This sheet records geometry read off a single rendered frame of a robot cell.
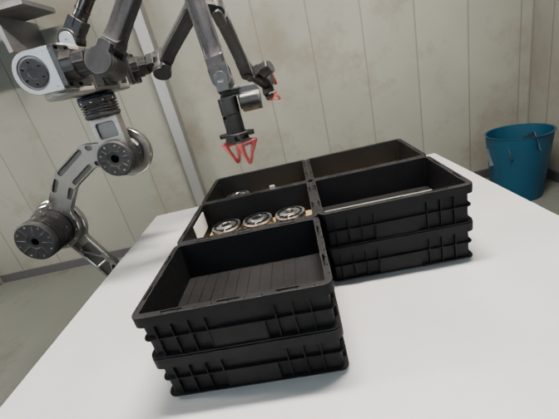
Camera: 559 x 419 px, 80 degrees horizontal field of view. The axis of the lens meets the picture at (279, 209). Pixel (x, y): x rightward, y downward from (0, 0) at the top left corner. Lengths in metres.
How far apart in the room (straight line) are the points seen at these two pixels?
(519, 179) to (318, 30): 1.86
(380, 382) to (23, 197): 3.51
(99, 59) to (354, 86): 2.19
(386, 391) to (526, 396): 0.23
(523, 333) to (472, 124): 2.65
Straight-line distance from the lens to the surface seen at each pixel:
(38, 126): 3.54
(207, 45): 1.07
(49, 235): 1.69
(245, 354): 0.73
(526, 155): 2.92
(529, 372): 0.81
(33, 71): 1.26
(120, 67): 1.17
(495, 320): 0.90
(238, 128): 1.03
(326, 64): 2.92
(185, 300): 0.90
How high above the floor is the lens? 1.29
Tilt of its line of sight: 22 degrees down
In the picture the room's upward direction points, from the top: 14 degrees counter-clockwise
